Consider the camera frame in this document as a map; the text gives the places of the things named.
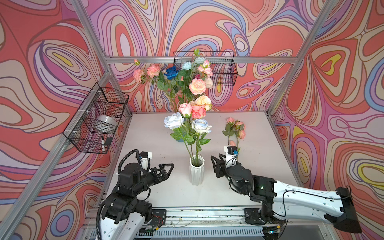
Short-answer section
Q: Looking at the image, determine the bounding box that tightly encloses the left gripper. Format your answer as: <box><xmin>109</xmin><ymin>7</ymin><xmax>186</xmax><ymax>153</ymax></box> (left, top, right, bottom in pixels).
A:
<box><xmin>131</xmin><ymin>163</ymin><xmax>174</xmax><ymax>198</ymax></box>

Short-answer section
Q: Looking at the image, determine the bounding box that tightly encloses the white ribbed vase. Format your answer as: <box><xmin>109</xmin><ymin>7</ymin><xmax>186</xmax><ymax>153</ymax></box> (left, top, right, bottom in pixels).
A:
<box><xmin>189</xmin><ymin>155</ymin><xmax>205</xmax><ymax>186</ymax></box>

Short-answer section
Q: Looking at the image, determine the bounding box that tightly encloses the pink spray carnation stem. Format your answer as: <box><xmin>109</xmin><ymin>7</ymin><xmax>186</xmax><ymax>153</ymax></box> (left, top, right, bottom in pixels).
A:
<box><xmin>223</xmin><ymin>117</ymin><xmax>246</xmax><ymax>151</ymax></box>

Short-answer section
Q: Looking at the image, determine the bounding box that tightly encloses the pale blue-white rose stem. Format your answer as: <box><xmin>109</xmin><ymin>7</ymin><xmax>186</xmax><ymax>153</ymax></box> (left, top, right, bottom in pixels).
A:
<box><xmin>192</xmin><ymin>119</ymin><xmax>212</xmax><ymax>167</ymax></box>

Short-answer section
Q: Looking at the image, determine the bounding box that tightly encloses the white rose flower stem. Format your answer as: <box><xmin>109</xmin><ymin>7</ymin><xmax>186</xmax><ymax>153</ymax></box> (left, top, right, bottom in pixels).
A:
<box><xmin>164</xmin><ymin>113</ymin><xmax>190</xmax><ymax>156</ymax></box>

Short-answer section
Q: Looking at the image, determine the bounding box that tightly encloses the red rose flower stem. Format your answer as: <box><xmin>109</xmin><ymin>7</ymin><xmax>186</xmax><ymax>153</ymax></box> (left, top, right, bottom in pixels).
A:
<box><xmin>192</xmin><ymin>105</ymin><xmax>206</xmax><ymax>167</ymax></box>

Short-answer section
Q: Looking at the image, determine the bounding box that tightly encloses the small pink rose stem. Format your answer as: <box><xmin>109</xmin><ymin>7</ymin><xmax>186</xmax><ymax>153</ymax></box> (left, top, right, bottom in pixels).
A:
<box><xmin>179</xmin><ymin>103</ymin><xmax>200</xmax><ymax>167</ymax></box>

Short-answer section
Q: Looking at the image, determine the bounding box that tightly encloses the peach rose flower stem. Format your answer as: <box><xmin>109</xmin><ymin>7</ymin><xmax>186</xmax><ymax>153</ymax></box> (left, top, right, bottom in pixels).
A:
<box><xmin>189</xmin><ymin>95</ymin><xmax>212</xmax><ymax>111</ymax></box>

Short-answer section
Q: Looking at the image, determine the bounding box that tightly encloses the pink peach rose stem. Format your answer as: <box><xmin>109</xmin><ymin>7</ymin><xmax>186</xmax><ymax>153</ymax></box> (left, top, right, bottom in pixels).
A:
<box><xmin>189</xmin><ymin>59</ymin><xmax>214</xmax><ymax>96</ymax></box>

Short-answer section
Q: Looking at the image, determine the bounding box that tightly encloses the pink carnation flower stem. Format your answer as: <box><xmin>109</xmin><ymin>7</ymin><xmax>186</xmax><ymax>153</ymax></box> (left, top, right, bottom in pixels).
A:
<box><xmin>133</xmin><ymin>64</ymin><xmax>167</xmax><ymax>96</ymax></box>

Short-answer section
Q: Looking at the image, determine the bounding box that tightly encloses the blue rose flower stem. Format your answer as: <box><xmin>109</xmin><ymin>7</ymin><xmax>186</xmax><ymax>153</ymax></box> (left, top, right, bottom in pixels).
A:
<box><xmin>164</xmin><ymin>66</ymin><xmax>181</xmax><ymax>112</ymax></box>

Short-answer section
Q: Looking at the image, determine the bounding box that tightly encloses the white pale-blue flower stem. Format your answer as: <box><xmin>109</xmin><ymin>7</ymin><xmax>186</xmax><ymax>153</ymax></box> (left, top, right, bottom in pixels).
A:
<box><xmin>182</xmin><ymin>48</ymin><xmax>205</xmax><ymax>88</ymax></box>

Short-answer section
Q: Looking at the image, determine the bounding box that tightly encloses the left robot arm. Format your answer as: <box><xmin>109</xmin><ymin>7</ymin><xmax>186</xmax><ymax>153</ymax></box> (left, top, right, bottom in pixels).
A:
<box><xmin>96</xmin><ymin>163</ymin><xmax>175</xmax><ymax>240</ymax></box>

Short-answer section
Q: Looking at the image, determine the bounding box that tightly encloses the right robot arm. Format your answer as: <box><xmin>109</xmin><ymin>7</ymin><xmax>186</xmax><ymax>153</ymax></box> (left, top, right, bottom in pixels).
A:
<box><xmin>211</xmin><ymin>154</ymin><xmax>362</xmax><ymax>234</ymax></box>

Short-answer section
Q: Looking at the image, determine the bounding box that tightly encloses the black marker in basket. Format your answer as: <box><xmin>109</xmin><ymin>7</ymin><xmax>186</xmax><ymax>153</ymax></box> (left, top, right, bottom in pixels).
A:
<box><xmin>101</xmin><ymin>135</ymin><xmax>106</xmax><ymax>153</ymax></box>

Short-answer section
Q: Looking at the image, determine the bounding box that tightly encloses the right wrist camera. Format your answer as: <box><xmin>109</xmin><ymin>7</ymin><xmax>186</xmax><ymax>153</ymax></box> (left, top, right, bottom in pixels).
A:
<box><xmin>224</xmin><ymin>146</ymin><xmax>238</xmax><ymax>168</ymax></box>

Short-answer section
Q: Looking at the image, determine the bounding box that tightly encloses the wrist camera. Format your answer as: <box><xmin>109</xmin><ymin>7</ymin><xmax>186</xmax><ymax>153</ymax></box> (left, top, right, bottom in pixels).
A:
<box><xmin>224</xmin><ymin>146</ymin><xmax>238</xmax><ymax>168</ymax></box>
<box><xmin>139</xmin><ymin>151</ymin><xmax>153</xmax><ymax>171</ymax></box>

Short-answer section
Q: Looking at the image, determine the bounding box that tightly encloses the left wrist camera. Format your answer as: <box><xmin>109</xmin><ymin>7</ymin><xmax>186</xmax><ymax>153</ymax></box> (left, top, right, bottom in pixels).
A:
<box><xmin>139</xmin><ymin>151</ymin><xmax>153</xmax><ymax>171</ymax></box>

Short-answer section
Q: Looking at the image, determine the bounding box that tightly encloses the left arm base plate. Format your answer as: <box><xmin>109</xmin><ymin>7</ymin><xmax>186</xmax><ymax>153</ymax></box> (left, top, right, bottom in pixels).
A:
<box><xmin>140</xmin><ymin>209</ymin><xmax>167</xmax><ymax>231</ymax></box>

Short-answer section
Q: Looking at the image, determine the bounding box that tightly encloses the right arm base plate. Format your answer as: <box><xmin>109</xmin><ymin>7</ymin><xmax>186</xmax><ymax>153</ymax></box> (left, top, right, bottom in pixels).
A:
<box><xmin>244</xmin><ymin>208</ymin><xmax>287</xmax><ymax>226</ymax></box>

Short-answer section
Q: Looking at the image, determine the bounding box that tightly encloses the black wire basket left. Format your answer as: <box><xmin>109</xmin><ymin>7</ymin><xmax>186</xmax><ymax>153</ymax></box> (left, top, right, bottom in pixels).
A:
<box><xmin>63</xmin><ymin>83</ymin><xmax>129</xmax><ymax>154</ymax></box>

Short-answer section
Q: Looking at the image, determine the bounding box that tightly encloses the black wire basket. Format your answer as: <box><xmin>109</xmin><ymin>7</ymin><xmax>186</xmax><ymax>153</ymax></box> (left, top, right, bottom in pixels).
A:
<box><xmin>63</xmin><ymin>83</ymin><xmax>129</xmax><ymax>154</ymax></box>
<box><xmin>173</xmin><ymin>49</ymin><xmax>238</xmax><ymax>86</ymax></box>

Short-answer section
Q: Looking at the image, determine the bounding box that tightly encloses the black wire basket back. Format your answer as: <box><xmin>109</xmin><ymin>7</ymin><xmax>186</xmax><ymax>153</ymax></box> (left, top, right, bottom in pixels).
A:
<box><xmin>173</xmin><ymin>49</ymin><xmax>238</xmax><ymax>86</ymax></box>

